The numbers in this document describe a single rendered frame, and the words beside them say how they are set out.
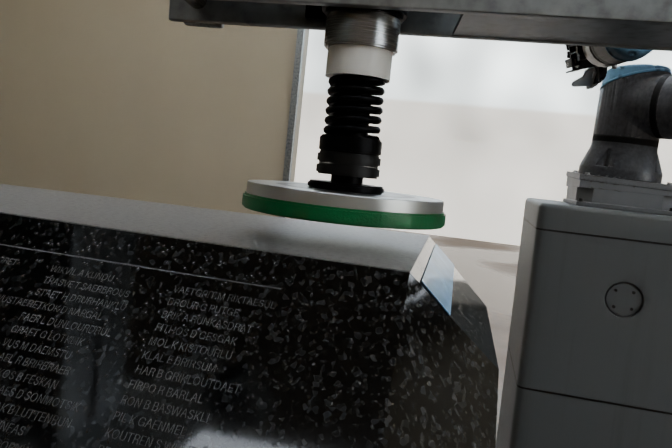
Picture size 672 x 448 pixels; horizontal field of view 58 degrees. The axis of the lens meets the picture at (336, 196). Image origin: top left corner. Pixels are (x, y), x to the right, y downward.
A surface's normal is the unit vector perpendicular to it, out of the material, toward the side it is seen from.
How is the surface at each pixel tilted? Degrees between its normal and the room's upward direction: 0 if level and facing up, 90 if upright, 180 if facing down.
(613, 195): 90
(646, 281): 90
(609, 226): 90
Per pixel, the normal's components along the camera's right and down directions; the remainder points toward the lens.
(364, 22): 0.02, 0.05
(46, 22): -0.22, 0.03
